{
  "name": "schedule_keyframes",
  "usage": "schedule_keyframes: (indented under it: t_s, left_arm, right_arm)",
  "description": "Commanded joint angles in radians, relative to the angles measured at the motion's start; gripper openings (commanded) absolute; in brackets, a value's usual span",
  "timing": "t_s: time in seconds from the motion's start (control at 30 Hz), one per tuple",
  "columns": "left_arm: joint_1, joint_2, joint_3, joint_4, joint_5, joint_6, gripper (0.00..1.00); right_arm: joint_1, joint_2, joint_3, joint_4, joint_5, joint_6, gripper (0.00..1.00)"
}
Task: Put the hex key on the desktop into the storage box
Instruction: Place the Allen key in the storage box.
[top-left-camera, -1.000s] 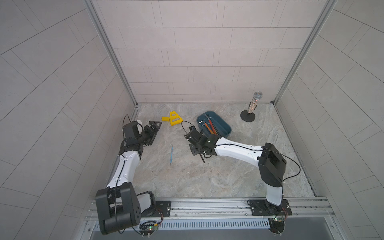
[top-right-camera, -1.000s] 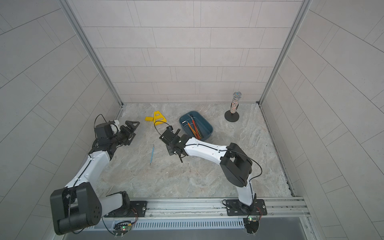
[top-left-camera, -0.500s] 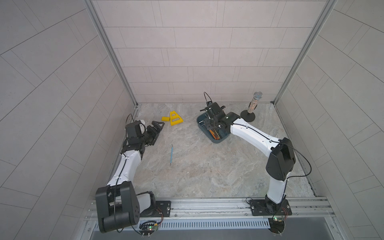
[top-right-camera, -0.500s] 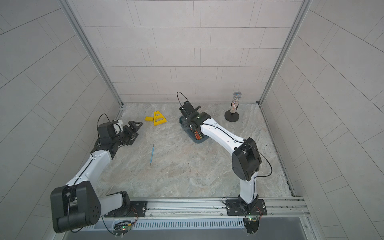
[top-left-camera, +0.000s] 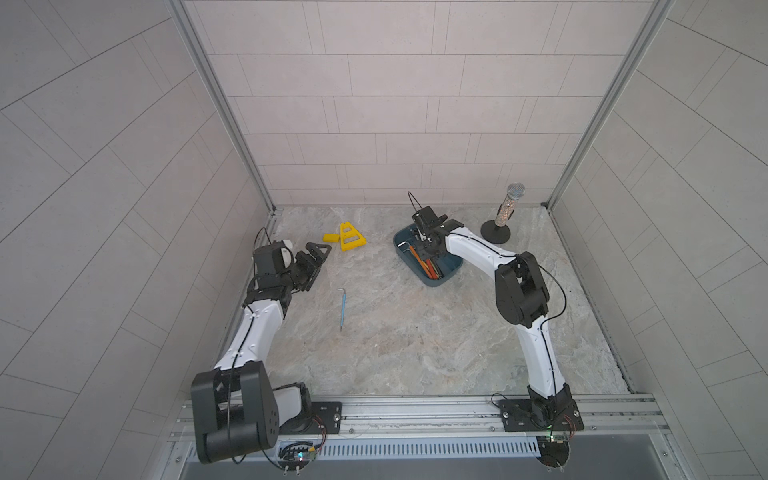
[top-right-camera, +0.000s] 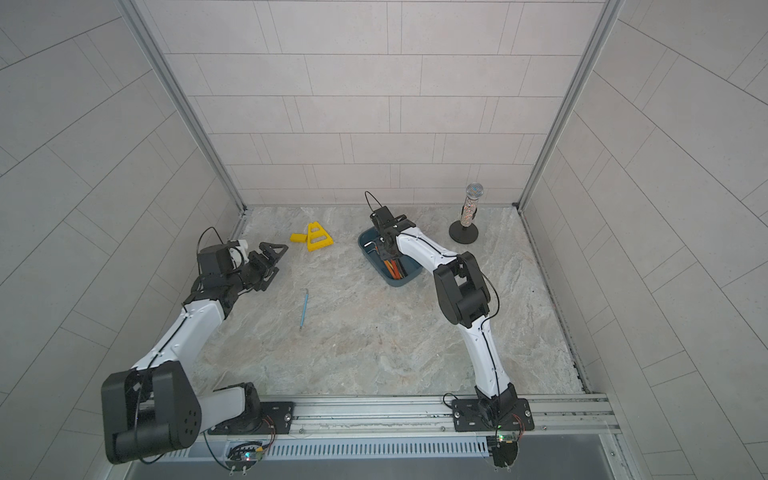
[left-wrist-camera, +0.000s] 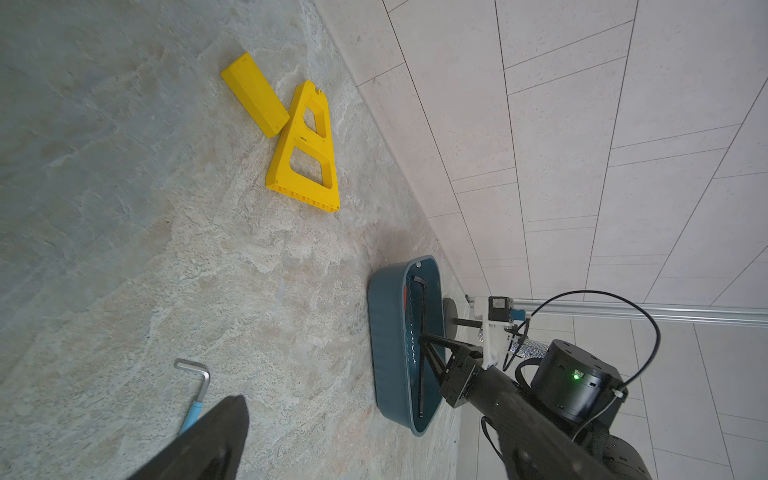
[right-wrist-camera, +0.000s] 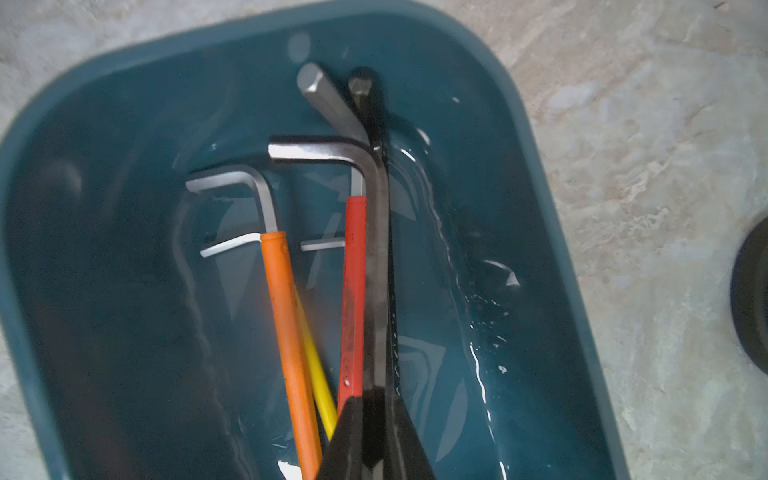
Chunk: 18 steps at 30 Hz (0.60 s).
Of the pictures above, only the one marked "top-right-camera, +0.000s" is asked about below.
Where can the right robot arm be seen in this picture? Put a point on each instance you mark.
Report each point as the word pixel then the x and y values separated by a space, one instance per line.
pixel 463 297

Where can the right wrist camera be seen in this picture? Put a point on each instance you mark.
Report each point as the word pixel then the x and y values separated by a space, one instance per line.
pixel 382 218

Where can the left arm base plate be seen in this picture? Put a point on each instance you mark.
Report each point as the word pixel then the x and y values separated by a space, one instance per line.
pixel 272 418

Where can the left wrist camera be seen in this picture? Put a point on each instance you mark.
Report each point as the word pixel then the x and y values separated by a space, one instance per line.
pixel 222 259

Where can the blue handled hex key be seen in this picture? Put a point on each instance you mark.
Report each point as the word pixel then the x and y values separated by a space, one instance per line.
pixel 304 309

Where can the yellow triangular frame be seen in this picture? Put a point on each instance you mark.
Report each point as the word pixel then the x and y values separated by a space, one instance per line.
pixel 317 237

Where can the teal storage box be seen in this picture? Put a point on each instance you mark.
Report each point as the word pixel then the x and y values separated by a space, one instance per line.
pixel 411 267

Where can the yellow rectangular block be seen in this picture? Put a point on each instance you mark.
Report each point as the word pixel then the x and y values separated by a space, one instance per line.
pixel 297 237

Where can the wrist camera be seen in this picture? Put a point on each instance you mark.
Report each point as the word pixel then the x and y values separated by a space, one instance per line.
pixel 382 218
pixel 222 259

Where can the aluminium mounting rail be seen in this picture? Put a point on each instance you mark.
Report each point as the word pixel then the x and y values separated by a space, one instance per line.
pixel 302 417

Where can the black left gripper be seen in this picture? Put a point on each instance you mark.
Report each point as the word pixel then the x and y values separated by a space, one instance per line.
pixel 263 268

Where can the orange handled hex key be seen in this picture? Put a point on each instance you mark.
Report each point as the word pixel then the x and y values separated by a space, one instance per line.
pixel 393 269

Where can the red handled hex key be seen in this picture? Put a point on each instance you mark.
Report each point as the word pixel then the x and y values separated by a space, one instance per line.
pixel 400 267

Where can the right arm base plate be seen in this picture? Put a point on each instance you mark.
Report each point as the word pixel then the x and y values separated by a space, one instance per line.
pixel 506 413

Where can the left circuit board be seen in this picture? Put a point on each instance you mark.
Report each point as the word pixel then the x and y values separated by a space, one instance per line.
pixel 242 457

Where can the glitter microphone on stand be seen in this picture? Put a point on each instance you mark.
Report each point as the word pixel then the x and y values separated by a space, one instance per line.
pixel 463 230

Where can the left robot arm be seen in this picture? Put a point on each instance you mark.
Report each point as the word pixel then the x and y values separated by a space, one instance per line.
pixel 152 409

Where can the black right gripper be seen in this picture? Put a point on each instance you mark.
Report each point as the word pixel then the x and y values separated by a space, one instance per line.
pixel 387 238

